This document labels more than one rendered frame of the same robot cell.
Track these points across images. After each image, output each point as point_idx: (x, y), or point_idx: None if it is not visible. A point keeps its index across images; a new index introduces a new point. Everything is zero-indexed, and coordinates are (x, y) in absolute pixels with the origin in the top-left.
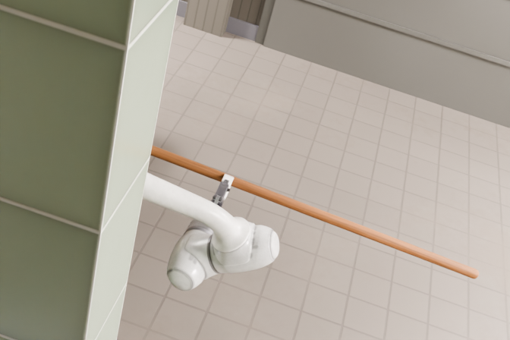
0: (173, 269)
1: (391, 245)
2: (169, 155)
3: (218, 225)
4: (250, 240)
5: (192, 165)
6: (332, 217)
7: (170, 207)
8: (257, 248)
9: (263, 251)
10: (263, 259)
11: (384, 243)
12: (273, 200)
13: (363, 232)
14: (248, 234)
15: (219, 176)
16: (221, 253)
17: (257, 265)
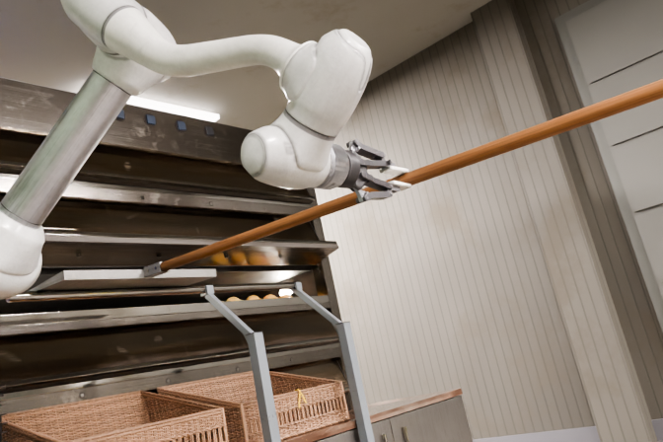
0: (242, 144)
1: (654, 88)
2: (338, 197)
3: (265, 43)
4: (313, 43)
5: (362, 189)
6: (544, 122)
7: (208, 54)
8: (321, 39)
9: (329, 36)
10: (332, 46)
11: (640, 95)
12: (461, 159)
13: (598, 106)
14: (311, 41)
15: (392, 179)
16: (284, 80)
17: (330, 60)
